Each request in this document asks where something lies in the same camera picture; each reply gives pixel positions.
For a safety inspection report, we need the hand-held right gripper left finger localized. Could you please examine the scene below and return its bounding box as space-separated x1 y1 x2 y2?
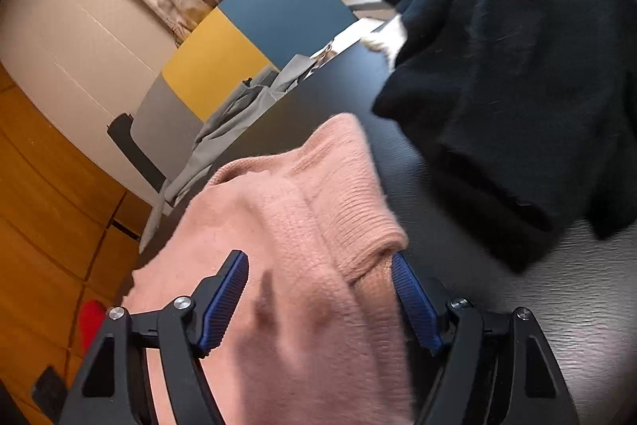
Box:
57 250 250 425

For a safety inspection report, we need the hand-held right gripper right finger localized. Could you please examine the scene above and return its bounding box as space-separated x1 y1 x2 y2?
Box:
391 252 580 425

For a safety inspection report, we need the pink knit sweater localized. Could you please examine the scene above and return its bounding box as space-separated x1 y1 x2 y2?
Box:
122 112 424 425

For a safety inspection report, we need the red object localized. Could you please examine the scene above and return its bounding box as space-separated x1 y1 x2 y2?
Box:
80 300 107 353

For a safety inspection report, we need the grey garment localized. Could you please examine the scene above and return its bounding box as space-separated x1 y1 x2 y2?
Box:
159 54 319 207

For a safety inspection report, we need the wooden wardrobe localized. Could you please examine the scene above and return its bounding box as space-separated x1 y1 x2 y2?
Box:
0 61 155 406

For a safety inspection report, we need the dark grey pad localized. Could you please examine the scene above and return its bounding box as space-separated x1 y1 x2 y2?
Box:
30 365 68 421

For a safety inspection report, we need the black fuzzy sweater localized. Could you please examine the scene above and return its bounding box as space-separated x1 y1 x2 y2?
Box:
372 0 637 274

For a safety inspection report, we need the cream fuzzy garment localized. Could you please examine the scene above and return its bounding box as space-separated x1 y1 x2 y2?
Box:
361 17 416 62

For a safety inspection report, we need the grey yellow blue chair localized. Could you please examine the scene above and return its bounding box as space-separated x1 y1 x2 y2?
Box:
107 0 399 251

